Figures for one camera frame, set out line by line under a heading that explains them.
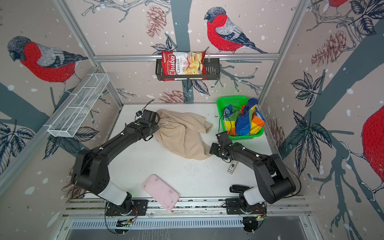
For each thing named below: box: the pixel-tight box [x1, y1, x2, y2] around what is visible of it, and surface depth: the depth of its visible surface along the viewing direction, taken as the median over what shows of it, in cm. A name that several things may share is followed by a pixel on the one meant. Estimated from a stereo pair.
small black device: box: [229, 185, 254, 193], surface depth 79 cm
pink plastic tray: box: [143, 174, 180, 211], surface depth 78 cm
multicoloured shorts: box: [223, 98, 266, 136], surface depth 96 cm
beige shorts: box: [154, 109, 213, 161], surface depth 97 cm
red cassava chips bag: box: [161, 50, 208, 82], surface depth 90 cm
